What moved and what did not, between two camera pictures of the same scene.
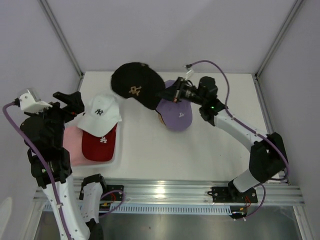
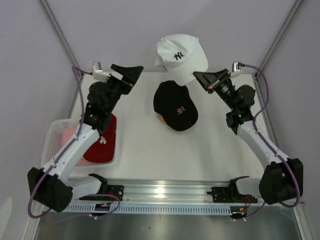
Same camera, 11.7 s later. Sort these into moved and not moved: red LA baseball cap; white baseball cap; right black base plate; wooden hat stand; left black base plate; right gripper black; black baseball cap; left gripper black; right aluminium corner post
Moved: white baseball cap; right gripper black; left gripper black; black baseball cap
Not moved: wooden hat stand; red LA baseball cap; right aluminium corner post; right black base plate; left black base plate
